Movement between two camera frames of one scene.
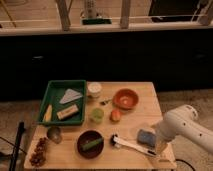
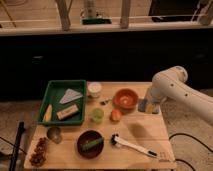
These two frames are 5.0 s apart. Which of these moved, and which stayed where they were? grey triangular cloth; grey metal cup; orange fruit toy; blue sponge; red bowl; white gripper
Moved: white gripper; blue sponge
Stayed: grey metal cup; grey triangular cloth; red bowl; orange fruit toy
